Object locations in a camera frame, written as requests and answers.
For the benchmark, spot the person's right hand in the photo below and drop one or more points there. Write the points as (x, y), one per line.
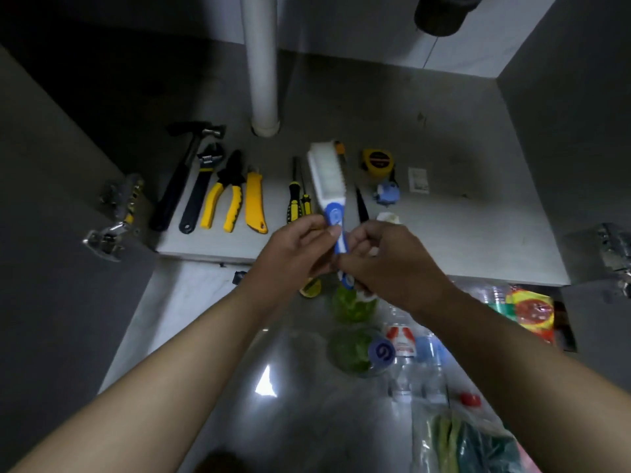
(394, 265)

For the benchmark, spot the person's left hand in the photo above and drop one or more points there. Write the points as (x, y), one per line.
(288, 256)

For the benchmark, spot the person's left thumb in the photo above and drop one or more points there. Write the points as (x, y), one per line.
(326, 236)

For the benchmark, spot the person's right thumb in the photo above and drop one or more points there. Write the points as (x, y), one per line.
(349, 253)

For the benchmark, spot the white and blue scrub brush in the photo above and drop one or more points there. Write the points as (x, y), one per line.
(328, 184)

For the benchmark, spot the person's right forearm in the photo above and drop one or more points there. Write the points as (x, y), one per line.
(522, 384)

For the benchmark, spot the person's left forearm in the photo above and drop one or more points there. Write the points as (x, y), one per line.
(162, 379)

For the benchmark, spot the small yellow black screwdriver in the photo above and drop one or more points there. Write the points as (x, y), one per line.
(305, 199)

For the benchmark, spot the black thin tool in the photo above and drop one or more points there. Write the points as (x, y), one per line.
(362, 206)

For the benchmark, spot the large yellow black screwdriver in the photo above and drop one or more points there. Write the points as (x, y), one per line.
(294, 196)

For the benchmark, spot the yellow black round object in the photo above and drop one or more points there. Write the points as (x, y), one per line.
(311, 289)

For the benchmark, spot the green plastic bottle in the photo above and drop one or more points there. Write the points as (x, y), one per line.
(352, 305)

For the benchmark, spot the blue plastic fitting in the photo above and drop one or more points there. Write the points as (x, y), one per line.
(387, 193)

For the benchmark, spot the yellow utility knife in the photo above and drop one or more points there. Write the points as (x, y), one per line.
(256, 201)

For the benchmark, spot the orange black screwdriver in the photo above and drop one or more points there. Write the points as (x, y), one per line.
(340, 150)

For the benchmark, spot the yellow tape measure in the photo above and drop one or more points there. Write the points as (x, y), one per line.
(378, 160)

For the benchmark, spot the small black clip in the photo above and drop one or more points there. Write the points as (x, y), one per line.
(239, 277)

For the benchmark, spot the green bottle with blue cap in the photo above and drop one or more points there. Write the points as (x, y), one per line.
(360, 352)

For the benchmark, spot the clear bottle with red label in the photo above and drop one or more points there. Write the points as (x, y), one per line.
(400, 349)

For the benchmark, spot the black adjustable wrench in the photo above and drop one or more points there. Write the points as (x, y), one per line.
(199, 189)

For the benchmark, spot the clear plastic bottle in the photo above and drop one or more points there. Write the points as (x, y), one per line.
(431, 364)

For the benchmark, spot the black claw hammer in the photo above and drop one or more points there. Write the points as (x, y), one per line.
(180, 174)

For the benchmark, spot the white drain pipe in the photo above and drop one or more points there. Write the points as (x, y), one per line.
(260, 59)

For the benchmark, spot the red bottle cap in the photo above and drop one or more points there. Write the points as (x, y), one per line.
(470, 399)

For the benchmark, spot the red yellow green packet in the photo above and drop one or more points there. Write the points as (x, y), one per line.
(532, 312)

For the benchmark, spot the metal cabinet hinge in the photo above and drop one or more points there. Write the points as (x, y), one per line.
(614, 253)
(116, 216)

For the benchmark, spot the clear plastic bag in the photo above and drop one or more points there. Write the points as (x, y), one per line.
(468, 443)

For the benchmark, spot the black sink drain trap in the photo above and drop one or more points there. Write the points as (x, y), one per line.
(441, 12)

